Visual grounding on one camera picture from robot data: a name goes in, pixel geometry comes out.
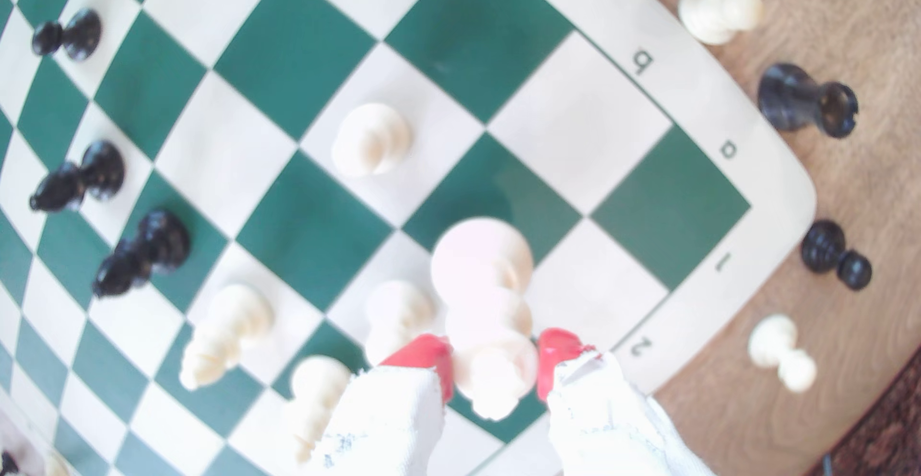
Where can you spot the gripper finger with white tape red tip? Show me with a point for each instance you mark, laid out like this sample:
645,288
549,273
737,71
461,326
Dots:
388,425
604,425

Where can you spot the white king chess piece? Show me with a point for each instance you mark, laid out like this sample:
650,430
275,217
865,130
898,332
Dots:
482,260

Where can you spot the white bishop chess piece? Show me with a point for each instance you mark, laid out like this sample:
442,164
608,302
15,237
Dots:
316,389
230,325

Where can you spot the white pawn chess piece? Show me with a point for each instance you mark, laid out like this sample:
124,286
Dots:
370,138
709,12
773,339
396,310

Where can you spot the green and cream chess mat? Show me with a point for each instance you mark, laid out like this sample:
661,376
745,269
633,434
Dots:
288,51

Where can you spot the black rook chess piece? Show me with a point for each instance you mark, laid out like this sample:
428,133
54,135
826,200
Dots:
791,98

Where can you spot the black bishop chess piece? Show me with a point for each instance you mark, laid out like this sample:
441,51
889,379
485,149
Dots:
101,168
162,238

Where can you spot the black pawn chess piece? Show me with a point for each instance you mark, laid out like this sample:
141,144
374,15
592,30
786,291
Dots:
81,33
824,246

